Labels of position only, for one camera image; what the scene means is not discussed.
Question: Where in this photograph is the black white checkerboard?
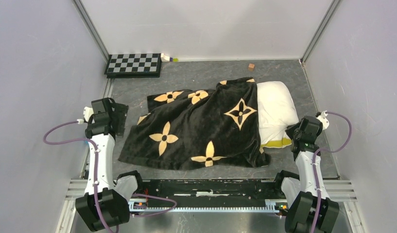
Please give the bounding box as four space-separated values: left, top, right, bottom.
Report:
104 53 162 78

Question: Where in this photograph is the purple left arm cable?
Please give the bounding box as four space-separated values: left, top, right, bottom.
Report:
43 120 120 233

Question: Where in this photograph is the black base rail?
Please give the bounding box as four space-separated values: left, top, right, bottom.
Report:
137 179 286 208

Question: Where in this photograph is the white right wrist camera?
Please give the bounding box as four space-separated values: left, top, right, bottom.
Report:
316 111 329 131

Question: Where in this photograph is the black pillowcase with yellow flowers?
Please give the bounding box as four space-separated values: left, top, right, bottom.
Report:
119 77 271 170

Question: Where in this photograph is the white pillow with yellow edge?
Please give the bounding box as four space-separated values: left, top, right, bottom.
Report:
257 81 299 149

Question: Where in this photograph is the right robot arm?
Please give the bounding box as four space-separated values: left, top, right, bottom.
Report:
273 116 340 233

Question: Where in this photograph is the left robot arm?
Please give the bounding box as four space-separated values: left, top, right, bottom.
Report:
75 98 145 232

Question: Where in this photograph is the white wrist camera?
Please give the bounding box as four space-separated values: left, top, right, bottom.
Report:
316 111 329 131
83 106 94 123

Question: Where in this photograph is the small white block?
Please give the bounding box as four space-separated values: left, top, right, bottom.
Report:
160 53 172 62

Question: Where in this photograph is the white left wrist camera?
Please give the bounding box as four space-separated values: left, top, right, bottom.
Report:
83 106 94 123

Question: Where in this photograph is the small wooden cube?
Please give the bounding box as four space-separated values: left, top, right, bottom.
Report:
248 64 255 71

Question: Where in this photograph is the white toothed cable duct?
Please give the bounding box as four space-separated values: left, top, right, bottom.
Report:
128 199 289 214

